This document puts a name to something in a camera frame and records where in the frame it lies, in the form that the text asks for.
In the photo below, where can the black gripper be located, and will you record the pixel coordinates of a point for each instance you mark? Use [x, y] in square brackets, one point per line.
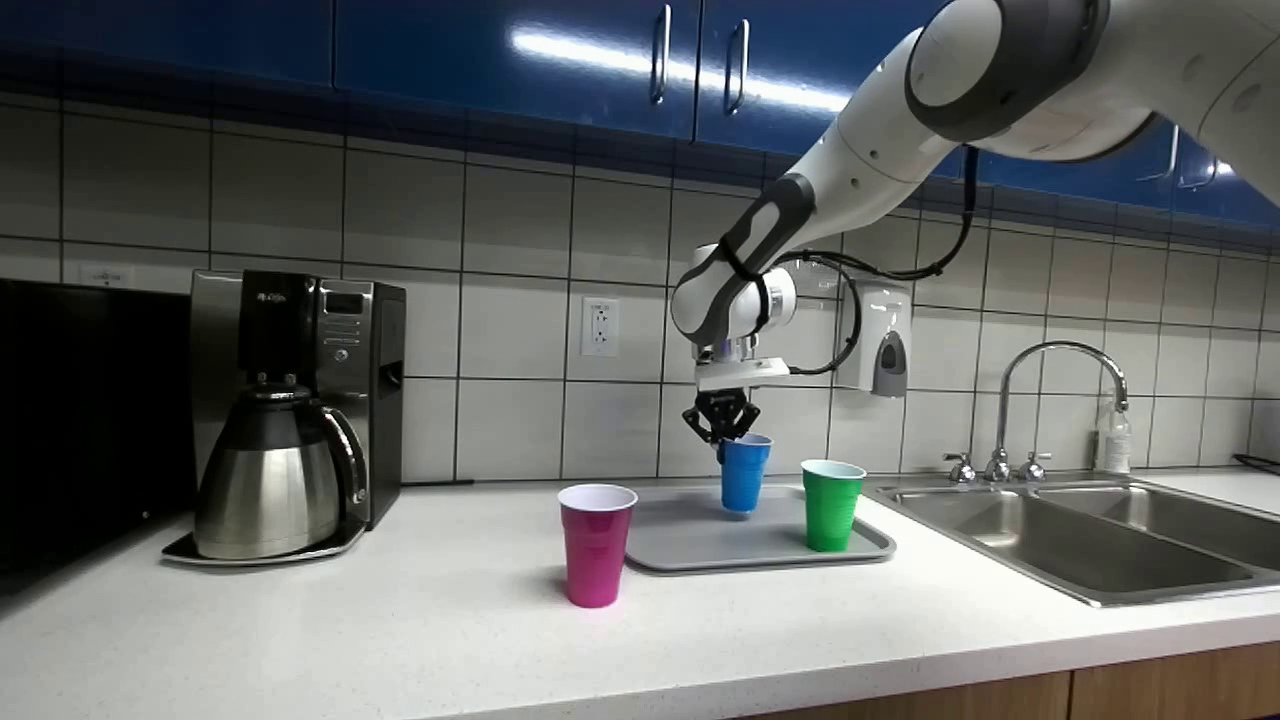
[724, 400]

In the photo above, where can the blue plastic cup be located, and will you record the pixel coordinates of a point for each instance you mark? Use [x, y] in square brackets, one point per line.
[744, 479]

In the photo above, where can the green plastic cup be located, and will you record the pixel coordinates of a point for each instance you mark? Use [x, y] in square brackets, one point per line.
[832, 510]

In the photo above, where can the magenta plastic cup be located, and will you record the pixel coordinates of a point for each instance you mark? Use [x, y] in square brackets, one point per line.
[599, 544]

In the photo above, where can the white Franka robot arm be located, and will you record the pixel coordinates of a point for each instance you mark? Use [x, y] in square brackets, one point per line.
[933, 106]

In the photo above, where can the grey plastic tray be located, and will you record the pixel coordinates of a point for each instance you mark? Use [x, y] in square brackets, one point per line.
[692, 534]

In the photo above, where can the chrome gooseneck faucet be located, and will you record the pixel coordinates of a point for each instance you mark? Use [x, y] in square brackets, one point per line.
[1053, 347]

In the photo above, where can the white soap bottle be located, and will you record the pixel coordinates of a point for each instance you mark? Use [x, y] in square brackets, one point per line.
[1112, 441]

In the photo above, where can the stainless steel double sink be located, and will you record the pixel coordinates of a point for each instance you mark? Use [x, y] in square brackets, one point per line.
[1106, 542]

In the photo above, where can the wooden lower cabinets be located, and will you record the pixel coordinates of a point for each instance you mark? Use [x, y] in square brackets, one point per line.
[1067, 689]

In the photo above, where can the stainless steel carafe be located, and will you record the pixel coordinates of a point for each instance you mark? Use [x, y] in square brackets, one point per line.
[273, 480]

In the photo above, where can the blue upper cabinets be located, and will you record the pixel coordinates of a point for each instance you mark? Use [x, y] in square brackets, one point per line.
[335, 47]

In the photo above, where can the black microwave oven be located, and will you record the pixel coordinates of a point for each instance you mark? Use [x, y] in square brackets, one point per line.
[82, 425]

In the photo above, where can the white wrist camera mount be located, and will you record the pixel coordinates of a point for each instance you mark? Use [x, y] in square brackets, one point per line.
[743, 373]

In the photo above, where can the white wall outlet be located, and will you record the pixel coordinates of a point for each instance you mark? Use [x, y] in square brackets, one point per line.
[602, 326]

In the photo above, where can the white wall soap dispenser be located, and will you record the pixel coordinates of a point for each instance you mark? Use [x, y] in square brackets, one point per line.
[883, 347]

